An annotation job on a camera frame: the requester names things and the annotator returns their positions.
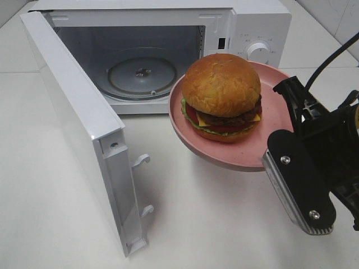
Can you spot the burger with sesame bun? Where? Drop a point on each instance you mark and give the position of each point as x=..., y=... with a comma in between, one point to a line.
x=223, y=90

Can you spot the pink round plate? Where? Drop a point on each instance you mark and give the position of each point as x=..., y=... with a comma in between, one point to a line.
x=235, y=148

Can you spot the glass microwave turntable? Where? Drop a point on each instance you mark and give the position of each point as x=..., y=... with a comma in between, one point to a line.
x=139, y=78

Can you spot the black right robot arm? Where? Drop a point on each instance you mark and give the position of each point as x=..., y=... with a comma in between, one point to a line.
x=317, y=158

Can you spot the white upper microwave knob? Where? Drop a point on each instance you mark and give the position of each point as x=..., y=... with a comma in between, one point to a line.
x=258, y=52

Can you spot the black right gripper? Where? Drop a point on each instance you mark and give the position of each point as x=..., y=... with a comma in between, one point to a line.
x=330, y=137

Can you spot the white microwave oven body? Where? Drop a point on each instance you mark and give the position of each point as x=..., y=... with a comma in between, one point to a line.
x=100, y=34

